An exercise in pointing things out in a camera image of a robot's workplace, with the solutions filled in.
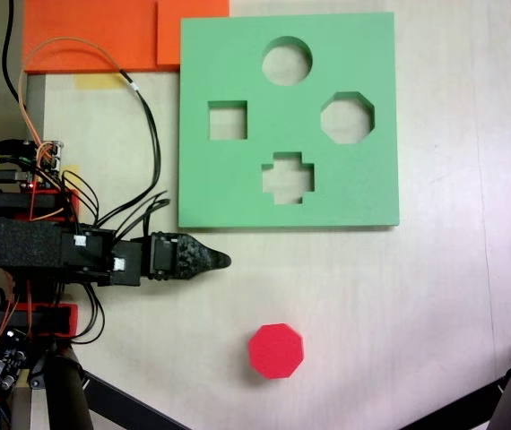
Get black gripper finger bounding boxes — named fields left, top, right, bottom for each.
left=177, top=256, right=232, bottom=281
left=177, top=232, right=232, bottom=263

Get red octagonal pillar block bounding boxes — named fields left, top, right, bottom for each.
left=247, top=322, right=305, bottom=381

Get red and black table clamp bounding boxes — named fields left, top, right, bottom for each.
left=0, top=186, right=82, bottom=224
left=0, top=302, right=80, bottom=338

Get yellow tape patch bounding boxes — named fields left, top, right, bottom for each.
left=60, top=164, right=82, bottom=192

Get motor driver circuit board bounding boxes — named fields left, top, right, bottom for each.
left=21, top=139, right=66, bottom=189

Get green shape sorter board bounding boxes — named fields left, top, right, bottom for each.
left=177, top=12, right=401, bottom=232

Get yellow tape strip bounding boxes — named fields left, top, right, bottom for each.
left=74, top=73, right=127, bottom=90

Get small black power circuit board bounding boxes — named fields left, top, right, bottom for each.
left=0, top=328, right=31, bottom=396

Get large orange foam slab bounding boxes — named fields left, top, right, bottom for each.
left=22, top=0, right=181, bottom=74

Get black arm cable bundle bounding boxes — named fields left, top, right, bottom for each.
left=96, top=190, right=171, bottom=238

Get black base cable loop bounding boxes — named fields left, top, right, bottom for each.
left=67, top=280, right=107, bottom=345

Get black twin extension wire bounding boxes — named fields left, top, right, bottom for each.
left=120, top=71, right=163, bottom=211

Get black USB cable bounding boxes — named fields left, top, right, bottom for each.
left=0, top=166, right=32, bottom=184
left=0, top=140, right=37, bottom=156

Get thin orange wire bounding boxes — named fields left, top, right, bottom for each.
left=16, top=37, right=126, bottom=156

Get black power cable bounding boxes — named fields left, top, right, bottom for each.
left=3, top=0, right=23, bottom=102

